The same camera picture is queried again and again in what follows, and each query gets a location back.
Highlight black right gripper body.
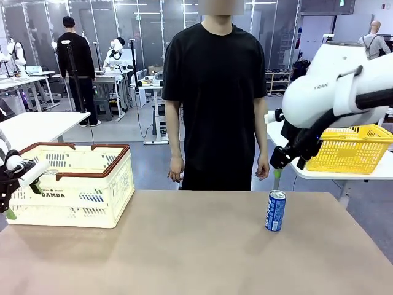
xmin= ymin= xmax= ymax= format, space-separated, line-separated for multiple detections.
xmin=269 ymin=128 xmax=322 ymax=170

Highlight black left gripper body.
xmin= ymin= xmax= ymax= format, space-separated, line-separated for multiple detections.
xmin=0 ymin=160 xmax=36 ymax=214

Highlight blue drink can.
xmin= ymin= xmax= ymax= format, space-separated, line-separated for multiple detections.
xmin=265 ymin=189 xmax=287 ymax=232

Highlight person's left forearm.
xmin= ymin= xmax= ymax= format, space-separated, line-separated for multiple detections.
xmin=255 ymin=125 xmax=270 ymax=157

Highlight person's right forearm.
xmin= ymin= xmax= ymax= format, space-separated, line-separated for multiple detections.
xmin=168 ymin=125 xmax=185 ymax=159

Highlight yellow plastic basket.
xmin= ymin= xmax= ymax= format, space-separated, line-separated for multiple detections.
xmin=305 ymin=124 xmax=393 ymax=175

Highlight white table with yellow basket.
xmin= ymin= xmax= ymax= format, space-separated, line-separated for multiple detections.
xmin=265 ymin=115 xmax=393 ymax=210

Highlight person's left hand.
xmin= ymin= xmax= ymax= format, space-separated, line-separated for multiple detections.
xmin=254 ymin=154 xmax=271 ymax=181

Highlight person's right hand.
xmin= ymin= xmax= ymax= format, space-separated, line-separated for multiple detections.
xmin=167 ymin=155 xmax=185 ymax=183

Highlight white shoe rack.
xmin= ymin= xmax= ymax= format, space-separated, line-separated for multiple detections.
xmin=264 ymin=69 xmax=293 ymax=97

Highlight black bags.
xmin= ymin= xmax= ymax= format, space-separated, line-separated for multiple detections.
xmin=292 ymin=59 xmax=312 ymax=84

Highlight person in black t-shirt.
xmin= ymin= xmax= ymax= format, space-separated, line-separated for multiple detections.
xmin=161 ymin=0 xmax=268 ymax=192

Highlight black tripod stand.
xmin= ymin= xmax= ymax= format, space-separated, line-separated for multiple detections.
xmin=64 ymin=42 xmax=88 ymax=115

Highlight grey stool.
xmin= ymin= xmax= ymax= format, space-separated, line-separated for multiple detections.
xmin=93 ymin=97 xmax=113 ymax=122

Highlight white background desk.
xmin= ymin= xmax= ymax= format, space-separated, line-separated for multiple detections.
xmin=0 ymin=69 xmax=61 ymax=112

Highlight white background work table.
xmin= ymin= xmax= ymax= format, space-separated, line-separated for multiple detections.
xmin=91 ymin=68 xmax=130 ymax=122

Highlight white standing desk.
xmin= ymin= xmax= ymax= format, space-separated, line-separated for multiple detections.
xmin=139 ymin=84 xmax=170 ymax=146

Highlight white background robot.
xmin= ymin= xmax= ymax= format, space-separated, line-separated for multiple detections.
xmin=6 ymin=37 xmax=28 ymax=78
xmin=103 ymin=37 xmax=126 ymax=67

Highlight background person black clothes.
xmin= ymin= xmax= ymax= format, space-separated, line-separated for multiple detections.
xmin=57 ymin=15 xmax=103 ymax=128

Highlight black tripod pole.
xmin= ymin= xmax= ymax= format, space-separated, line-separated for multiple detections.
xmin=128 ymin=37 xmax=140 ymax=109

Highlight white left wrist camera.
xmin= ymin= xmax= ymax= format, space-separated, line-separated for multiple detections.
xmin=18 ymin=159 xmax=51 ymax=189

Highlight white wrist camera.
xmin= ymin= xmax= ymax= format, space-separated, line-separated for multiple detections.
xmin=263 ymin=108 xmax=286 ymax=125
xmin=18 ymin=159 xmax=51 ymax=189

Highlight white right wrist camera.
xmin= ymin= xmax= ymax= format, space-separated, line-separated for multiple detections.
xmin=263 ymin=108 xmax=286 ymax=125

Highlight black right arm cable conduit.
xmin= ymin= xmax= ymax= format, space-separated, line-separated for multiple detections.
xmin=287 ymin=91 xmax=393 ymax=151

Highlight white shopping basket brown handles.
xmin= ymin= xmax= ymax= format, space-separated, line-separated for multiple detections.
xmin=6 ymin=142 xmax=136 ymax=229

